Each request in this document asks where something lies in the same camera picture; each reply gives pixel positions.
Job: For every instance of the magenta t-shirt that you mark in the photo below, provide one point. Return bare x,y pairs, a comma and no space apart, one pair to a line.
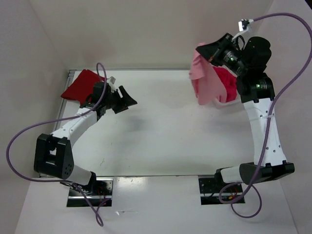
229,82

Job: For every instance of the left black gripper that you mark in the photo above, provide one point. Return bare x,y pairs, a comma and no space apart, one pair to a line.
119,102

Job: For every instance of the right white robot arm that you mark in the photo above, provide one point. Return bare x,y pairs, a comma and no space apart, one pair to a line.
257,95

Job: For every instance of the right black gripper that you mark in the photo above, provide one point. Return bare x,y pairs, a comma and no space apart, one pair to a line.
218,52

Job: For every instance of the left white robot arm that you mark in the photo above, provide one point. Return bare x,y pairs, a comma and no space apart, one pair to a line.
53,154

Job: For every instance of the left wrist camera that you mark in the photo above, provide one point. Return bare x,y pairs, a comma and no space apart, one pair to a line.
111,81

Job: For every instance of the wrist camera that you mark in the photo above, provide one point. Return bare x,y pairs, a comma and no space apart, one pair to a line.
111,81
244,26

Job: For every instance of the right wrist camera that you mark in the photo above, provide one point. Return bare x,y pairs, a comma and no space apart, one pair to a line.
244,26

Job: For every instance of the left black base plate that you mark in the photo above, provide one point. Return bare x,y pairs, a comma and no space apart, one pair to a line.
104,192

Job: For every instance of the light pink t-shirt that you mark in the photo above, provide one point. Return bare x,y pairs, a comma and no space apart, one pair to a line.
206,80

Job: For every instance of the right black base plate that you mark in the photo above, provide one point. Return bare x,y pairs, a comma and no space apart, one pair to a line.
209,191

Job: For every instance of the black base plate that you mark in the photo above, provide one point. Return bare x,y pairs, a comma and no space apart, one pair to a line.
104,192
209,191

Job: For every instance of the dark red t-shirt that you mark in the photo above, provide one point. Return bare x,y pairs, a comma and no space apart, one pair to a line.
81,87

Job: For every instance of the white plastic basket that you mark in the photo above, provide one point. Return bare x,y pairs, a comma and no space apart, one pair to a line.
220,105

